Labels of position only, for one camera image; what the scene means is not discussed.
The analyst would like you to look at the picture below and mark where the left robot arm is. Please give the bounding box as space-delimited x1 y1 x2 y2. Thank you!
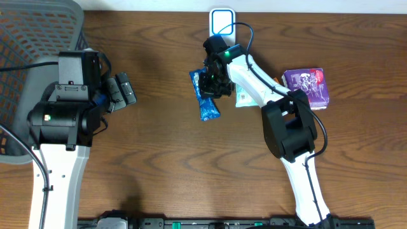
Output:
29 81 104 228

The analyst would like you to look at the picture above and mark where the blue Oreo cookie packet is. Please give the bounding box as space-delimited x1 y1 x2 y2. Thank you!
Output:
189 68 221 121

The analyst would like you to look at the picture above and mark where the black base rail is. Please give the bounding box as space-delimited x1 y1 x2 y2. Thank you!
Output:
77 217 375 229

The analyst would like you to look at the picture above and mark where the black cable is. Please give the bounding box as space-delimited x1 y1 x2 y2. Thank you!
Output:
217 21 328 223
0 60 60 229

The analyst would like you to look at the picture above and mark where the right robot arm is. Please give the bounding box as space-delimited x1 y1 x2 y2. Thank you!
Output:
199 44 330 228

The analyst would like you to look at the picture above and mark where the red purple snack packet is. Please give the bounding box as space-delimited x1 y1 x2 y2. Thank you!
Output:
282 68 329 110

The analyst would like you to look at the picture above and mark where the grey plastic mesh basket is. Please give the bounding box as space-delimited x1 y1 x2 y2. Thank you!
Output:
0 0 90 165

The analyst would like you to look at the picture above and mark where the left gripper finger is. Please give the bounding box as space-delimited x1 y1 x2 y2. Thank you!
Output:
115 72 137 107
106 78 126 111

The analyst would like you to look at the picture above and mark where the teal wet wipes packet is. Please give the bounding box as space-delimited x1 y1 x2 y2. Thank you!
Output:
235 84 258 108

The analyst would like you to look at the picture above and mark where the right black cable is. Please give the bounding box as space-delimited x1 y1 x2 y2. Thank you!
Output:
217 21 328 223

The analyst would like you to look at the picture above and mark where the left black cable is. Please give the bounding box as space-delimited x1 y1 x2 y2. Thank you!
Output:
0 60 60 229

